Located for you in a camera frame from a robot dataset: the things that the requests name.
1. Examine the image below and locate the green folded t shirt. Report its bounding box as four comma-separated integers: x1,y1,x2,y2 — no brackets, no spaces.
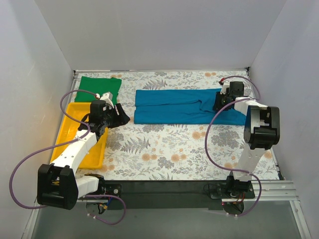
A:
74,76,122,104

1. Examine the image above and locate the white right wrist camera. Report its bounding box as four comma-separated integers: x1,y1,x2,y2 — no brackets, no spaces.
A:
219,78,230,95

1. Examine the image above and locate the floral patterned table mat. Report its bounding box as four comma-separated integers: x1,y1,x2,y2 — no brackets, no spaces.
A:
49,70,281,181

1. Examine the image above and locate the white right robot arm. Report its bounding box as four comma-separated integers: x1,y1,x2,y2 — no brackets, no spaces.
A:
213,81,280,198

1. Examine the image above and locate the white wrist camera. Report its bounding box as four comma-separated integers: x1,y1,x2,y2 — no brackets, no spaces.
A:
219,78,230,95
95,92,114,108

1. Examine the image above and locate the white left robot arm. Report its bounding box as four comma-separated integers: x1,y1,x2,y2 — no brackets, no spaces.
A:
37,100,130,210

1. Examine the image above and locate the blue t shirt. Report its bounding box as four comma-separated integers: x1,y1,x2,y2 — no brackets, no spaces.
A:
134,88,247,126

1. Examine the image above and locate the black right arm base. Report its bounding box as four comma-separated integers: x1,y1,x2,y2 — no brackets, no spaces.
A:
203,181,255,206

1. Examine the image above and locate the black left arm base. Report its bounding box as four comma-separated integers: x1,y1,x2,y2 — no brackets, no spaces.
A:
96,179,122,199

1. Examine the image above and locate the aluminium frame rail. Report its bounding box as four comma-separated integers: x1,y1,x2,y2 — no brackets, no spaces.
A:
221,181,300,204

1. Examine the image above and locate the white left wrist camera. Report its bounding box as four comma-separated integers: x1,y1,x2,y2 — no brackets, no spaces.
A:
95,92,114,108

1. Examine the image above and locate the yellow plastic tray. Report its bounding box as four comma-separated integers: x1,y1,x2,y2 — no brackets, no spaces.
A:
51,102,109,170

